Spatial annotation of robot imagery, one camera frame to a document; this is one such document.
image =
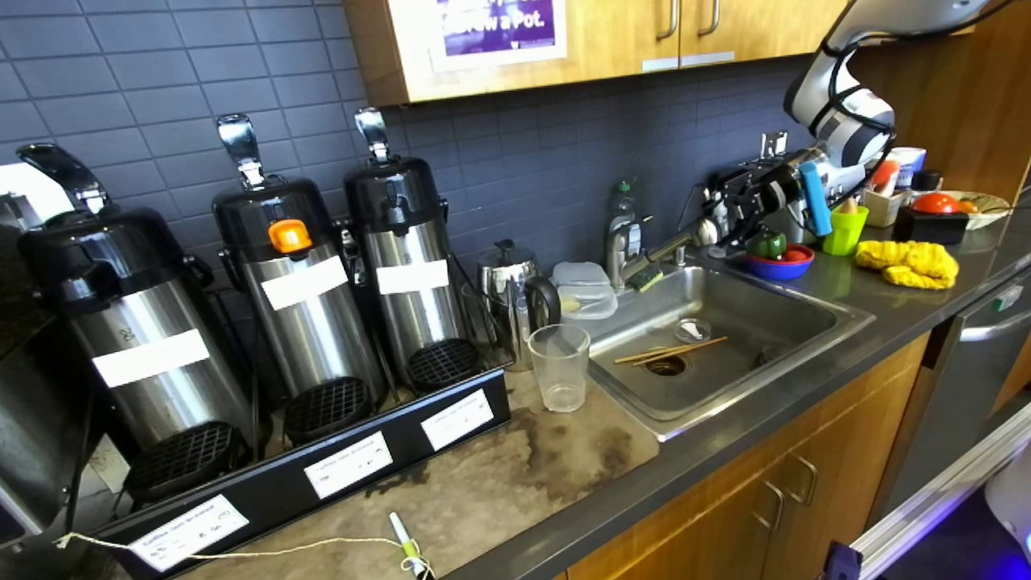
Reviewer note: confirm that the chrome sink tap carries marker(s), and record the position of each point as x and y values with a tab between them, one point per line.
616	260

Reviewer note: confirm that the clear plastic cup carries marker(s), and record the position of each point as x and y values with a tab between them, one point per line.
561	376

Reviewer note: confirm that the metal robot stand frame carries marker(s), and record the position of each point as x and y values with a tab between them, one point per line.
934	495

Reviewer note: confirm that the silver wall outlet plate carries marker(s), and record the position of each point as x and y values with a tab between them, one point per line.
775	148

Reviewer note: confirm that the steel black airpot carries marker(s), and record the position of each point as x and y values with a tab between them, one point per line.
413	313
148	327

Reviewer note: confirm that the black coffee brewer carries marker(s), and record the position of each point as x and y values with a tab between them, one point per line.
34	429

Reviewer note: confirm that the purple white sign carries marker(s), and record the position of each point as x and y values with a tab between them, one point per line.
500	23

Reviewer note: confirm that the white red carton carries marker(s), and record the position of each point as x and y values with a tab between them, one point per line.
897	171

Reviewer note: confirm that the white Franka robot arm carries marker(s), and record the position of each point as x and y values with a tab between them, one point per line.
934	15

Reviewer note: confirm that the clear hand soap pump bottle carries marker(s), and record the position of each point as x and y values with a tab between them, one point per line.
717	244

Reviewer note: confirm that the wooden lower cabinet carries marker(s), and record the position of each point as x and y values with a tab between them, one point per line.
697	518

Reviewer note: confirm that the clear plastic food container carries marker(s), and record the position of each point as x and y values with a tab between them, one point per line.
584	293

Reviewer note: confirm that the black airpot rack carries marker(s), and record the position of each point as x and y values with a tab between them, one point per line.
273	491

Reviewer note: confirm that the stainless steel sink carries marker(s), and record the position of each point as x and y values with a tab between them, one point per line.
751	325

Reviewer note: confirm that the tall wooden side panel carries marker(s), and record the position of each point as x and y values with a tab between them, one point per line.
966	107

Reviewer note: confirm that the white marker pen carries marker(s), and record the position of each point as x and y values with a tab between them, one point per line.
404	541

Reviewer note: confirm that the wooden cabinet door with sign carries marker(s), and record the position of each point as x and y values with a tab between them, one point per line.
614	34

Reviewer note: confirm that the black bowl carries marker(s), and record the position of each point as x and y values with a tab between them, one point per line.
929	231

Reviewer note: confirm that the yellow cloth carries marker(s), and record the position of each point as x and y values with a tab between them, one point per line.
912	264

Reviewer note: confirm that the green bell pepper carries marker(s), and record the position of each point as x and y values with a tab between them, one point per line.
766	245

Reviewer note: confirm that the wooden chopstick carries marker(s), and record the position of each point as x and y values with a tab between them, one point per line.
694	346
648	360

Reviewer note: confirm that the red tomato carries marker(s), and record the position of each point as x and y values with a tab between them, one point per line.
934	204

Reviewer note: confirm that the wide wooden cabinet door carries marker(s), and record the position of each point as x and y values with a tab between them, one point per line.
751	28

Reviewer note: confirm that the pale plate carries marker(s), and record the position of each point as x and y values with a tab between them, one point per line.
987	211

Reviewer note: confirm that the small red toy vegetable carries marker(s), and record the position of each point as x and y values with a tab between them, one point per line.
799	255

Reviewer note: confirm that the steel airpot with orange tab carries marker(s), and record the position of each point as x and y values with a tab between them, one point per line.
306	327

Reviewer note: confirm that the stainless dishwasher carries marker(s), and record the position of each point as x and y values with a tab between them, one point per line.
953	407

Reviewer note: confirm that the blue bowl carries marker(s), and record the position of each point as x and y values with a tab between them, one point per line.
778	272

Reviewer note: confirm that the beige stained counter mat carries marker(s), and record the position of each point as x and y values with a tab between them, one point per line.
484	486

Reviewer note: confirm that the green sponge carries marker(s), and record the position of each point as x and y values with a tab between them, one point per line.
648	281

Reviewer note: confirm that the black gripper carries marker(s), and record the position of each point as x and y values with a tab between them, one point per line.
778	191

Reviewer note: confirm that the small white container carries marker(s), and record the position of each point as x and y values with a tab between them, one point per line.
880	211

